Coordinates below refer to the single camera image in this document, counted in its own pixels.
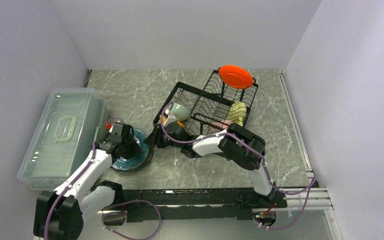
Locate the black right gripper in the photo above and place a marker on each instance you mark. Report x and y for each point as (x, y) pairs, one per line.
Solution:
(155, 138)

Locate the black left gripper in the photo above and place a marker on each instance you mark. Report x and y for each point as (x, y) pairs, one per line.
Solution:
(135, 150)

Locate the teal scalloped plate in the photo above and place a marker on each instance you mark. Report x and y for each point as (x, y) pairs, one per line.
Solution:
(140, 160)

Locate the yellow ribbed bowl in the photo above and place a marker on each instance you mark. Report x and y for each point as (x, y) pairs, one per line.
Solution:
(178, 123)

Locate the light green ceramic bowl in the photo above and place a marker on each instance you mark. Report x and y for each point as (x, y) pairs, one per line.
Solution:
(180, 112)

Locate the black wire dish rack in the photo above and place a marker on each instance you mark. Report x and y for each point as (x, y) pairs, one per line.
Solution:
(211, 103)

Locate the pale yellow mug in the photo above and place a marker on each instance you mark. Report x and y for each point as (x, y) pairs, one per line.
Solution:
(237, 113)

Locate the orange plate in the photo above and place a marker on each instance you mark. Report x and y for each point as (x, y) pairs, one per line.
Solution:
(235, 77)

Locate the pink mug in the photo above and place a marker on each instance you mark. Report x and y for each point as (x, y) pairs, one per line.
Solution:
(218, 126)

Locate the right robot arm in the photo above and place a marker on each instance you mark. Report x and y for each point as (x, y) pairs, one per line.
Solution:
(234, 143)

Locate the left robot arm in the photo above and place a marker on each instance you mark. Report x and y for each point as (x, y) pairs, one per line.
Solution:
(60, 214)

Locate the clear plastic storage box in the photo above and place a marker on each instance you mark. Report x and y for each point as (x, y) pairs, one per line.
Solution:
(72, 119)

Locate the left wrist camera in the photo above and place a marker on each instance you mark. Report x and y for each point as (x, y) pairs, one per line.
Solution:
(120, 133)

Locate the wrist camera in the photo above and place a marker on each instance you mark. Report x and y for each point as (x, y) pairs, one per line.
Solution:
(168, 117)
(120, 133)

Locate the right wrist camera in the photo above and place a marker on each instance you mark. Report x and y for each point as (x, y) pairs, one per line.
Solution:
(168, 117)

